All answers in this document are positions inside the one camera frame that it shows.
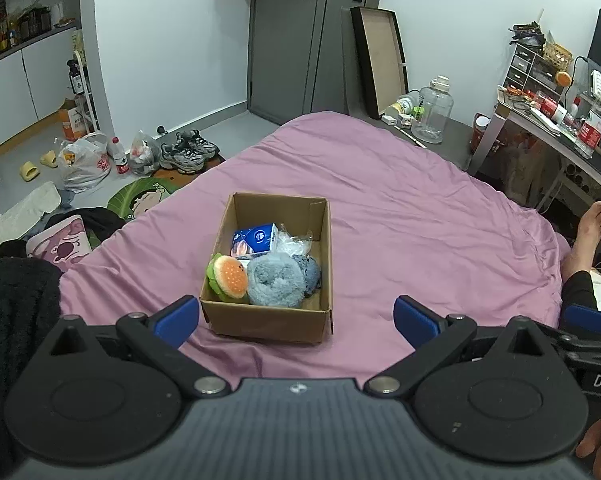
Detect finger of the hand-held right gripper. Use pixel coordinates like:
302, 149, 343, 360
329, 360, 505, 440
562, 304, 601, 342

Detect yellow and white bottle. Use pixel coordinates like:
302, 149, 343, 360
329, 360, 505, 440
385, 94, 421, 119

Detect white bottle rack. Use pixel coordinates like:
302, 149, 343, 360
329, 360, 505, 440
67, 29, 102, 134

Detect person's right hand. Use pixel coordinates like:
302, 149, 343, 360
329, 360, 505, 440
575, 412, 601, 480

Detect white desk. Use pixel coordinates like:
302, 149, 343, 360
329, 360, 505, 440
467, 85, 601, 221

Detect hamburger plush toy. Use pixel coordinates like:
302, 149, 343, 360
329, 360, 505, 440
206, 253, 250, 304

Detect thin wooden stick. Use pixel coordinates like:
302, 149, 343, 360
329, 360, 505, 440
397, 127, 428, 150

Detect blue tissue pack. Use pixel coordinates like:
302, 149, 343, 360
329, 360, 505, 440
230, 223, 280, 261

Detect green cartoon rug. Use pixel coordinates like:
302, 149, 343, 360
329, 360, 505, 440
105, 176, 182, 224

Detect person's bare foot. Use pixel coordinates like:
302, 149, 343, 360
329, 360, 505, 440
561, 201, 601, 281

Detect printed translucent bag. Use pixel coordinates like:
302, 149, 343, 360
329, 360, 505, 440
499, 132, 562, 207

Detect white plastic shopping bag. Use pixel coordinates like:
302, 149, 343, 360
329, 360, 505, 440
55, 132, 112, 194

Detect orange cardboard carton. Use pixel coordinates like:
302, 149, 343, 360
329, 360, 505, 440
57, 99, 89, 142

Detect white cabinet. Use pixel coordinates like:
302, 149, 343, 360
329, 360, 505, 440
0, 30, 90, 150

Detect kitchen shelf with jars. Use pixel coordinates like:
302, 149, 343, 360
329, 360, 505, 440
0, 0, 81, 67

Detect small drawer organizer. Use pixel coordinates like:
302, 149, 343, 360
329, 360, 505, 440
503, 42, 572, 95

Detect red cap plastic bottle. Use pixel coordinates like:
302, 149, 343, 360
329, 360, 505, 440
106, 136, 130, 176

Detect fluffy blue plush toy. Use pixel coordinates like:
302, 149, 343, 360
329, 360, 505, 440
246, 252, 307, 309

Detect clear bag with trash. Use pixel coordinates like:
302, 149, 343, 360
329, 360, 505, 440
129, 130, 162, 177

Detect wicker basket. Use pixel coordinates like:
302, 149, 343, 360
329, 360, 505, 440
543, 42, 575, 69

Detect grey sneaker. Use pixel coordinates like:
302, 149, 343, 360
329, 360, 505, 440
159, 141, 207, 176
176, 129, 221, 160

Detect clear plastic bag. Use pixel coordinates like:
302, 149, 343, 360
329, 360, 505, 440
275, 222, 314, 259

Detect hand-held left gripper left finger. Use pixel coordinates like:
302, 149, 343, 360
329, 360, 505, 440
45, 295, 231, 398

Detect black clothes pile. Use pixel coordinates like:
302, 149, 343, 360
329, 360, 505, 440
69, 207, 127, 252

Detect red basket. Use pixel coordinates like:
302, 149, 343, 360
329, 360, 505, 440
470, 112, 492, 155

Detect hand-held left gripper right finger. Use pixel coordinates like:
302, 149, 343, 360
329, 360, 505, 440
363, 296, 564, 397

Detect blue-grey plush toy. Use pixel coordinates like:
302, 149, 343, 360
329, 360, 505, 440
293, 255, 323, 299

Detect white towel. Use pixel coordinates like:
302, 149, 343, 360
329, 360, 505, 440
0, 181, 62, 263

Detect grey door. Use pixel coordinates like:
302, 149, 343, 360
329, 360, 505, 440
247, 0, 387, 127

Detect black fluffy cloth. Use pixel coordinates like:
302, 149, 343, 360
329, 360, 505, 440
0, 255, 64, 480

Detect pink bed sheet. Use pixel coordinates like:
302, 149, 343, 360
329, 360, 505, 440
58, 111, 574, 396

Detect pink printed pillow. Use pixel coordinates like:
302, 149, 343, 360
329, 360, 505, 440
25, 213, 94, 274

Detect clear water jug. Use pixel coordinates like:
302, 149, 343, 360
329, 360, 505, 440
411, 75, 455, 145

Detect cardboard box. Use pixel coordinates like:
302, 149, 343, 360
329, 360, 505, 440
199, 192, 334, 346

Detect black framed brown board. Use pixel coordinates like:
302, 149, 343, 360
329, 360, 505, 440
350, 6, 410, 121

